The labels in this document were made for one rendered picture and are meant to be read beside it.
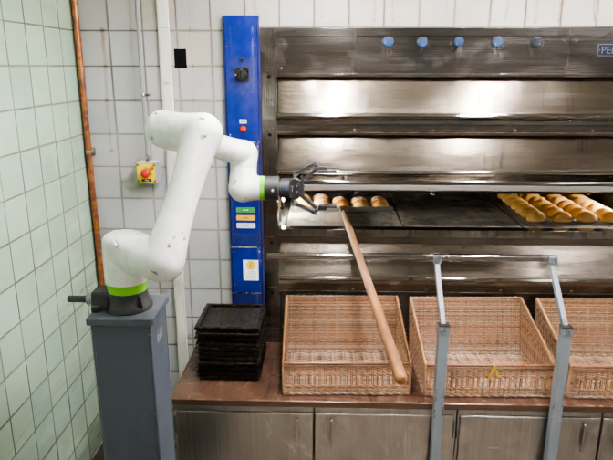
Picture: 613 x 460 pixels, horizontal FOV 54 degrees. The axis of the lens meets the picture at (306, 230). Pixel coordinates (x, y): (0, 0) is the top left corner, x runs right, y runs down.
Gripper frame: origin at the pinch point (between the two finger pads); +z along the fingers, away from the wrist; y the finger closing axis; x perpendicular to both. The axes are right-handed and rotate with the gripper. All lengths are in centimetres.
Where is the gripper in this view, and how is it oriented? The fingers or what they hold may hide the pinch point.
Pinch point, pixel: (333, 188)
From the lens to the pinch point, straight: 228.8
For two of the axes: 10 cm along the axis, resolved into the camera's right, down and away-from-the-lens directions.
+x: -0.3, 2.6, -9.6
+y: 0.0, 9.6, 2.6
